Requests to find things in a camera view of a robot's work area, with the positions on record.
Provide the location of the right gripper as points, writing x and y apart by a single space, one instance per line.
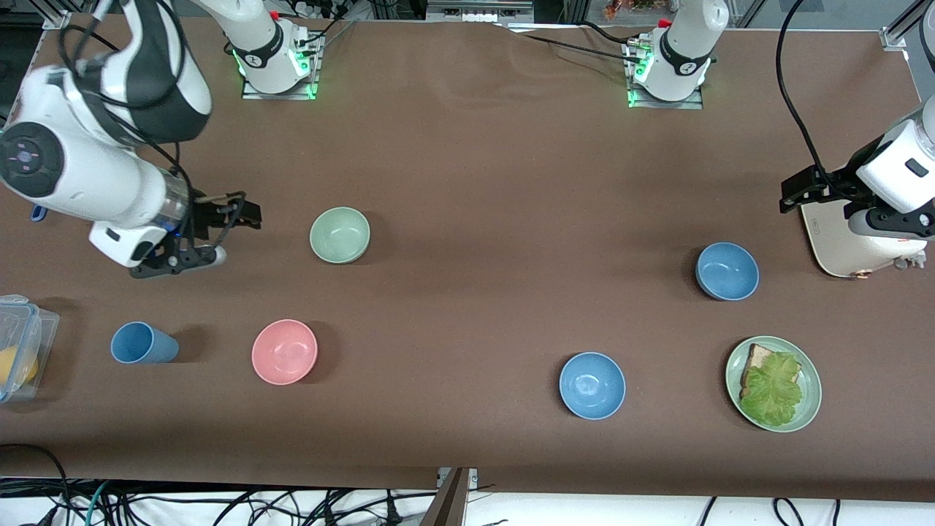
207 217

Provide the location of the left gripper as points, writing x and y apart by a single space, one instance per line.
834 183

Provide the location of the pale green bowl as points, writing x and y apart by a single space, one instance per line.
340 235

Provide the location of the blue bowl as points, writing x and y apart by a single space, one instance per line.
727 272
592 386

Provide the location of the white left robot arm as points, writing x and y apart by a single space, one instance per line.
683 58

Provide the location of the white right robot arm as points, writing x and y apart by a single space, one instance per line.
80 168

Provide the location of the pink bowl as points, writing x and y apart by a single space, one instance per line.
285 352

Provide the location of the cream toaster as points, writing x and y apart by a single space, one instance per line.
833 248

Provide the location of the blue cup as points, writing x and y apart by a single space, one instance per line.
142 343

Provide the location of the toast slice under lettuce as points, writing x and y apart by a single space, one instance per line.
758 356

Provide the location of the pale green plate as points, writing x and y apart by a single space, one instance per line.
812 391

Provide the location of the green lettuce leaf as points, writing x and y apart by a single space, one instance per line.
774 391

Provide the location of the clear plastic container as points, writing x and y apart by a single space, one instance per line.
44 329

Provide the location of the colourful snack packet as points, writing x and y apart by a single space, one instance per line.
628 7

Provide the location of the yellow fruit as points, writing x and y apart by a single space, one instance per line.
14 365

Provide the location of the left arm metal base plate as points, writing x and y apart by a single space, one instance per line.
694 102

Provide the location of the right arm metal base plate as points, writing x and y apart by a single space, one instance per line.
310 73

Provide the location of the small aluminium corner bracket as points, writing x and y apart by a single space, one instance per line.
892 38

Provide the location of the metal table bracket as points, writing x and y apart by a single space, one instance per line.
453 497

